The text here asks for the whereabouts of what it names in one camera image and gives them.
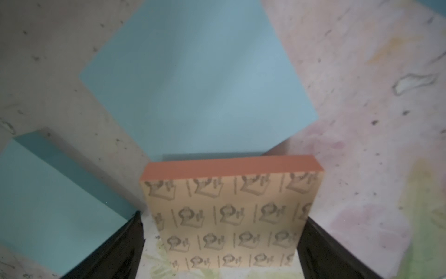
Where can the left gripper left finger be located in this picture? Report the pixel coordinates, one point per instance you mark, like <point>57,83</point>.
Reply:
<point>117,258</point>

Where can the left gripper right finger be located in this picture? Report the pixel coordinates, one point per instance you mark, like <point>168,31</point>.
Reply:
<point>322,257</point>

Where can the pink sticky note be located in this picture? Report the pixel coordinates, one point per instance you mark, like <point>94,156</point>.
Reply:
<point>232,213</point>

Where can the blue sticky note left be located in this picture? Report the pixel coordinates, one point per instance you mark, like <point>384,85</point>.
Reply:
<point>53,211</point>

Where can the blue sticky note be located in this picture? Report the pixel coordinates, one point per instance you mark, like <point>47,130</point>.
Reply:
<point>53,211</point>
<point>200,80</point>

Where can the blue sticky note middle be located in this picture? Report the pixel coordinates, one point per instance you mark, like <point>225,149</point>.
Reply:
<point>200,80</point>

